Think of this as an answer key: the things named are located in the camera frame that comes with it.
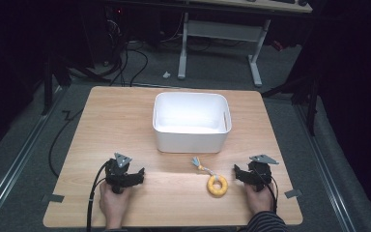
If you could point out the person's right hand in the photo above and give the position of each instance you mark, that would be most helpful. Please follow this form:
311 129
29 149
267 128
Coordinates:
260 201

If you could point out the grey tape strip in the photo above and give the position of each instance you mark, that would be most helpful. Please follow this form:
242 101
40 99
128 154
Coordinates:
293 193
53 198

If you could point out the white-legged desk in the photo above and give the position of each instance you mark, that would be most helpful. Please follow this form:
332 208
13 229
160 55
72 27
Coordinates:
222 30

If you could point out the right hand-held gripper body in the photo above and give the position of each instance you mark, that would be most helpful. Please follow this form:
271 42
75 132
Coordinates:
260 174

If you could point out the black stand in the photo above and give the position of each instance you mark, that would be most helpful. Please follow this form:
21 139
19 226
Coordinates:
47 87
310 103

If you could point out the dark computer tower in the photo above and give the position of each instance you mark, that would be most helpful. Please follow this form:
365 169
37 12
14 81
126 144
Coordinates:
116 32

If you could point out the person's left hand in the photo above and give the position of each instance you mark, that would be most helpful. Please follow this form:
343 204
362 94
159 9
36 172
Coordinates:
113 203

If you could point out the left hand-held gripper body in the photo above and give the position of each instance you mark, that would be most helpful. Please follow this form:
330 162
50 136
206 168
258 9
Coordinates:
116 172

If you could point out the small white floor scrap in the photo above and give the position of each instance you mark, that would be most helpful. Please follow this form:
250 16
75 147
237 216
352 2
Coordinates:
166 75

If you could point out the metal floor rail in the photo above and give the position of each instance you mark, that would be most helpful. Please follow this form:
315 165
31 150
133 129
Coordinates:
325 167
19 161

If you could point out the white plastic bin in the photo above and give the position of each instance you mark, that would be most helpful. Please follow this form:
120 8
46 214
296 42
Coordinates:
191 122

